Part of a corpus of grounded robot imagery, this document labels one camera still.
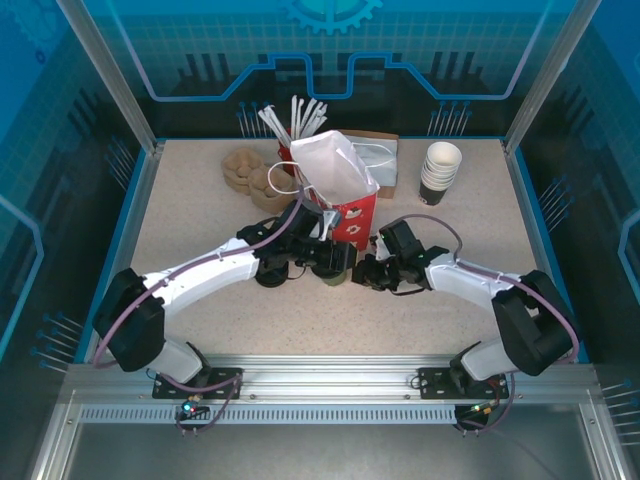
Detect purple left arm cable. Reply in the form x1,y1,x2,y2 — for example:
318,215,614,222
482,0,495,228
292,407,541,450
92,192,306,436

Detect aluminium frame post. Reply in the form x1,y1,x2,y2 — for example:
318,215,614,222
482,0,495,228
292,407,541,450
55,0,167,157
501,0,604,157

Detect brown cardboard napkin box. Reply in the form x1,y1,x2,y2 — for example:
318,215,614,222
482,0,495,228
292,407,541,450
339,129,401,200

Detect red white paper gift bag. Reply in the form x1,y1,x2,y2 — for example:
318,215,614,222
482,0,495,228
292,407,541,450
267,128,397,257

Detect side frame rail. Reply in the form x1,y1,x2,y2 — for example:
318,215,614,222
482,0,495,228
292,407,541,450
501,139,590,364
74,141,167,364

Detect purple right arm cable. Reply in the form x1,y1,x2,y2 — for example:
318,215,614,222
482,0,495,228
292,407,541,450
397,213,582,431

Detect white paper napkin stack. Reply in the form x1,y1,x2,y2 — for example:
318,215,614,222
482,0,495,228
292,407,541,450
351,138,399,189

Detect small connector board with LED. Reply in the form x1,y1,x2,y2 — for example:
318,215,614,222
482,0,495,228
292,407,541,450
462,399,501,421
174,397,211,421

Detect slotted cable duct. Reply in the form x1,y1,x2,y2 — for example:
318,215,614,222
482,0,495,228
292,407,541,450
79,404,474,426

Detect grey metal tray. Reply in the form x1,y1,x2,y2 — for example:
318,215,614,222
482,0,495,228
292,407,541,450
29,389,619,480

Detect red metal straw bucket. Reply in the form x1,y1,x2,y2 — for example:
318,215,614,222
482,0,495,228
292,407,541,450
277,139,301,176

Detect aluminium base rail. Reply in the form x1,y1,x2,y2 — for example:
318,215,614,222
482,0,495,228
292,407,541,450
64,353,601,404

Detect stack of paper cups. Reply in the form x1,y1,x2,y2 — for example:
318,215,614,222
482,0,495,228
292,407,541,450
418,141,463,207

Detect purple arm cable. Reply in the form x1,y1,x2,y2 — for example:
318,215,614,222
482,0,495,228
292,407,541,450
397,213,582,431
92,192,306,436

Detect black cup lid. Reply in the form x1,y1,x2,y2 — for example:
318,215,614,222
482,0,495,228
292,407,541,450
255,259,292,289

